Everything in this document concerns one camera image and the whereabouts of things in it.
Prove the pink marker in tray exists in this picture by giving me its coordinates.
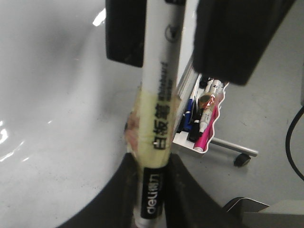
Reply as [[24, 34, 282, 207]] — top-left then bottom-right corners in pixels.
[[193, 92, 225, 154]]

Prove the whiteboard stand leg with caster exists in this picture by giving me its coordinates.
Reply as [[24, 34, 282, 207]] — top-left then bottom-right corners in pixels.
[[211, 138, 259, 168]]

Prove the white side marker tray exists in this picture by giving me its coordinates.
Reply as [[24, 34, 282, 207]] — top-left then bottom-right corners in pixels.
[[173, 76, 229, 153]]

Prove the white marker in tray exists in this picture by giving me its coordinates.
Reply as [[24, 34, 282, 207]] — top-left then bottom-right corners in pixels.
[[198, 79, 223, 133]]

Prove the white black whiteboard marker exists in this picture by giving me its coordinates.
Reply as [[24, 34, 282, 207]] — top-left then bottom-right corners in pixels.
[[133, 0, 186, 228]]

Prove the blue marker in tray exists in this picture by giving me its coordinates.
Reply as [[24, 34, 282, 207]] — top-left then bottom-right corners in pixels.
[[182, 98, 193, 132]]

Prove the black cable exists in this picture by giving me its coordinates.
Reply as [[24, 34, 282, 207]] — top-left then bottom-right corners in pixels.
[[285, 109, 304, 181]]

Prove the black marker in tray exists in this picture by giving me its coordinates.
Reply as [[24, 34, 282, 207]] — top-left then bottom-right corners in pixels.
[[188, 99, 201, 143]]

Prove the white whiteboard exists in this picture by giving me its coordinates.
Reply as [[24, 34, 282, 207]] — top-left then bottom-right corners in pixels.
[[0, 0, 205, 228]]

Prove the grey metal box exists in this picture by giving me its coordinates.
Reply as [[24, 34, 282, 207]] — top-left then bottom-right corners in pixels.
[[223, 197, 304, 228]]

